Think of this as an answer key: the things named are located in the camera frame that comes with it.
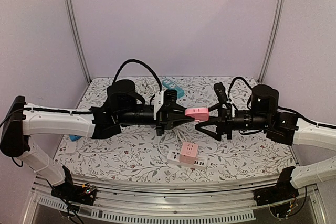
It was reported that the pink plug adapter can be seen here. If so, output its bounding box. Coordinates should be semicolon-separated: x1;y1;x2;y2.
184;107;209;123

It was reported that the light pink cube socket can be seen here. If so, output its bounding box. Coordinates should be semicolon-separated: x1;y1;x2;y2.
179;142;198;165

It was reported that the white power strip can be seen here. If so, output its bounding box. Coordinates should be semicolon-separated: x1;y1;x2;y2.
166;150;208;169

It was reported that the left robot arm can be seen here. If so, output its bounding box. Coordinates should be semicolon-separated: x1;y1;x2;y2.
1;79;194;200

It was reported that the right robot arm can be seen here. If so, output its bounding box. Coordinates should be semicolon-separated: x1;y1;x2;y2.
195;82;335;201

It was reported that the blue plug adapter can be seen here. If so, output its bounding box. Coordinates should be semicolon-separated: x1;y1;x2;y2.
69;135;81;142

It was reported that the white plug adapter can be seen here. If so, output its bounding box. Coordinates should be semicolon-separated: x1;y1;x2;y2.
65;141;77;155

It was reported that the teal power strip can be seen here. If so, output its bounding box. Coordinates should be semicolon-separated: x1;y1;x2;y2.
162;78;184;99

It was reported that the floral patterned table mat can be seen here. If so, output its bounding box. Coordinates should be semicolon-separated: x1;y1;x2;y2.
54;77;295;183

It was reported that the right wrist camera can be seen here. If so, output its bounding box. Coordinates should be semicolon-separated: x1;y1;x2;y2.
214;82;232;109

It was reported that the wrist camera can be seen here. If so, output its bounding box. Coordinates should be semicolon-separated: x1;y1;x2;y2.
153;91;164;121
214;82;232;109

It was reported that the white bundled cable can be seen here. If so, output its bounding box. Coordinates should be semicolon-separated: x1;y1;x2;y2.
158;128;187;156

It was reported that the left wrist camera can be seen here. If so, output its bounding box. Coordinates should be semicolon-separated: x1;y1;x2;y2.
153;91;164;121

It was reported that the white coiled cable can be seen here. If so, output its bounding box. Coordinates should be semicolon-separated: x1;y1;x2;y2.
136;77;158;96

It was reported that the aluminium front rail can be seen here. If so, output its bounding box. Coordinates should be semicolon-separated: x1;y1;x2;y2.
23;174;329;224

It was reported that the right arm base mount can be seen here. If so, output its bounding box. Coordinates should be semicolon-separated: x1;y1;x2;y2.
253;166;299;206

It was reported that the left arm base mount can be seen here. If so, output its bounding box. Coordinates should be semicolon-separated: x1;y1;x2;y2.
51;166;97;206

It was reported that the right aluminium frame post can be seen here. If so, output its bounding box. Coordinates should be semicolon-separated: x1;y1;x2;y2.
257;0;285;83

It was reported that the aluminium frame post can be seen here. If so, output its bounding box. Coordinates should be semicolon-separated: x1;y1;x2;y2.
64;0;92;84
257;0;285;83

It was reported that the left aluminium frame post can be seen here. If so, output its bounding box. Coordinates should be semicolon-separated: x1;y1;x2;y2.
64;0;92;84

